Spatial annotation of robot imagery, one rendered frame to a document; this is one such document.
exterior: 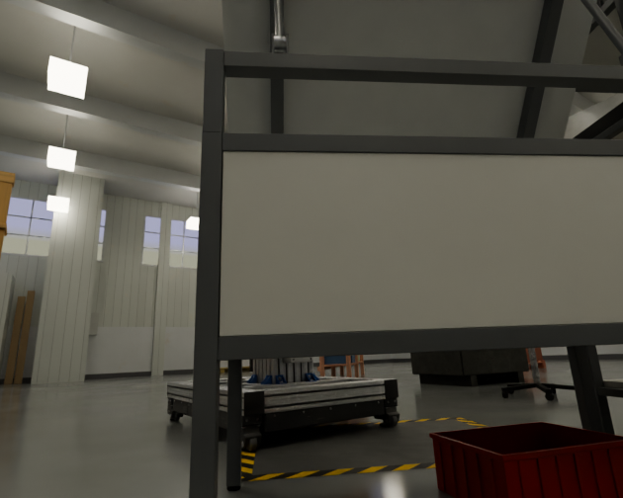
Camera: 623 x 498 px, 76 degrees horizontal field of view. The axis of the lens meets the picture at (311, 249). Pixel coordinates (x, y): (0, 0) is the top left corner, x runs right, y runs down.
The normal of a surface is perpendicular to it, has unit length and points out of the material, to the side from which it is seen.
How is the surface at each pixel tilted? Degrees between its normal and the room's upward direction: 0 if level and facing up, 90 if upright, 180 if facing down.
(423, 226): 90
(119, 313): 90
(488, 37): 126
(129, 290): 90
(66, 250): 90
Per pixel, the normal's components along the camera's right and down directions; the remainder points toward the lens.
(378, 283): 0.10, -0.26
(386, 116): 0.10, 0.36
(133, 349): 0.54, -0.24
